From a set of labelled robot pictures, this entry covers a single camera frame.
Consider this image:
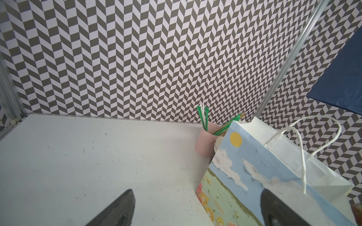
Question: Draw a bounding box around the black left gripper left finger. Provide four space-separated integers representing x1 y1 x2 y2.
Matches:
86 189 136 226

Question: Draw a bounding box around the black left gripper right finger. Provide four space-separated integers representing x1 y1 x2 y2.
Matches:
260 189 310 226

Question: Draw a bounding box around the illustrated green paper gift bag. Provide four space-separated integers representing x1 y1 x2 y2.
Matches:
196 118 356 226

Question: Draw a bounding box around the dark blue napkin stack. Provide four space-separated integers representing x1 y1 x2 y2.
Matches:
306 29 362 115

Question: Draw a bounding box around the stack of black paper cups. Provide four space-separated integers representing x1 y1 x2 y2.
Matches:
214 137 224 153

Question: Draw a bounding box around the pink metal bucket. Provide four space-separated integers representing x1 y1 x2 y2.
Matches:
195 122 220 158

